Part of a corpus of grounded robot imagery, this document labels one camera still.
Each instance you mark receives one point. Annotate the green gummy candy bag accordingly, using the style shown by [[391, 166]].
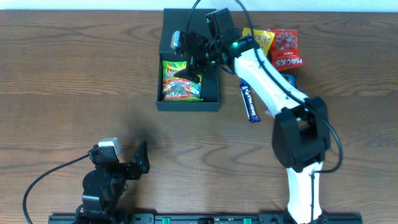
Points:
[[179, 89]]

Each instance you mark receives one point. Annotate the blue Dairy Milk chocolate bar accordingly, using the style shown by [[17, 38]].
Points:
[[248, 102]]

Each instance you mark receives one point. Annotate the yellow candy bag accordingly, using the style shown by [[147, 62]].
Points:
[[264, 38]]

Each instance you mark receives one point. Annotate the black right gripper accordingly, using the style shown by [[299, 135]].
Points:
[[193, 54]]

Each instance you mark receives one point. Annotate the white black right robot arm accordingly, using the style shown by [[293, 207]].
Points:
[[299, 137]]

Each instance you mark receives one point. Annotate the red Hacks candy bag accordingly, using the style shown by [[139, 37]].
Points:
[[285, 52]]

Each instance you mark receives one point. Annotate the dark green box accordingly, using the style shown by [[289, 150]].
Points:
[[176, 19]]

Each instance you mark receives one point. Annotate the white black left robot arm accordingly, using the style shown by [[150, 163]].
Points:
[[104, 186]]

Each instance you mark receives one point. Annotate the green rail clamp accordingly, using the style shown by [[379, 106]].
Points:
[[166, 221], [247, 221]]

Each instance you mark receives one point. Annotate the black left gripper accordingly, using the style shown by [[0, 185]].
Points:
[[125, 168]]

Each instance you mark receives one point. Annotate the black mounting rail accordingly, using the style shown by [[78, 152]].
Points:
[[263, 218]]

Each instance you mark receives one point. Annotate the blue Oreo cookie pack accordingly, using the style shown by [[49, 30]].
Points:
[[291, 79]]

